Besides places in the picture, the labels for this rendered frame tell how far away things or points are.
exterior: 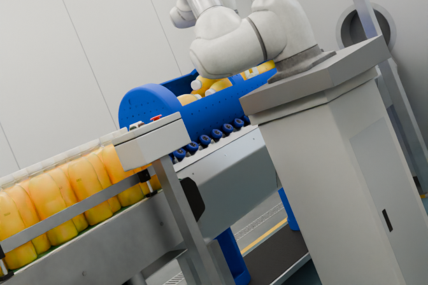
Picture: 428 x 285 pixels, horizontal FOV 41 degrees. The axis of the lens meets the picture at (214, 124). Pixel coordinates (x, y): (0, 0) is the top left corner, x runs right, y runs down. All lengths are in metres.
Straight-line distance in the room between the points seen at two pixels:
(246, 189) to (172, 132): 0.65
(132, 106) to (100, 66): 4.13
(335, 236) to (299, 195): 0.17
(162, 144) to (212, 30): 0.42
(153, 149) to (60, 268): 0.39
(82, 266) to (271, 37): 0.88
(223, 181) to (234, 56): 0.51
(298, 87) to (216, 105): 0.52
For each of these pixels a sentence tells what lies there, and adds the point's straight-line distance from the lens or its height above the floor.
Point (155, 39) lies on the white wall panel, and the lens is 6.72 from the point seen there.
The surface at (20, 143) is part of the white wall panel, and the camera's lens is 5.56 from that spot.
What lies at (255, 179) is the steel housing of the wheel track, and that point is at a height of 0.73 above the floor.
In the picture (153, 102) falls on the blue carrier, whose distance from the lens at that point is 1.98.
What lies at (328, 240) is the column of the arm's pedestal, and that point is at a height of 0.53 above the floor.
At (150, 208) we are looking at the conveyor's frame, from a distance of 1.67.
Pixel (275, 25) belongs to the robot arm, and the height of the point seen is 1.23.
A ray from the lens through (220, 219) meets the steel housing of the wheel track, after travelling 2.08.
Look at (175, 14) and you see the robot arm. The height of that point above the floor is 1.48.
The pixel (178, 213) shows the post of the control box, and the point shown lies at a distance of 1.64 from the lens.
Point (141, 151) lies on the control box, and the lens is 1.54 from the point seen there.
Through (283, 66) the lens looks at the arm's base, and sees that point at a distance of 1.84.
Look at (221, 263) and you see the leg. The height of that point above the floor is 0.55.
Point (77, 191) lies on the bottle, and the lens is 1.61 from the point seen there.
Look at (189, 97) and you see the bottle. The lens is 2.11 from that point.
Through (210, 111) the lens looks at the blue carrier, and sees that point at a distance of 2.09.
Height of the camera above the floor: 1.11
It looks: 3 degrees down
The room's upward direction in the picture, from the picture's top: 22 degrees counter-clockwise
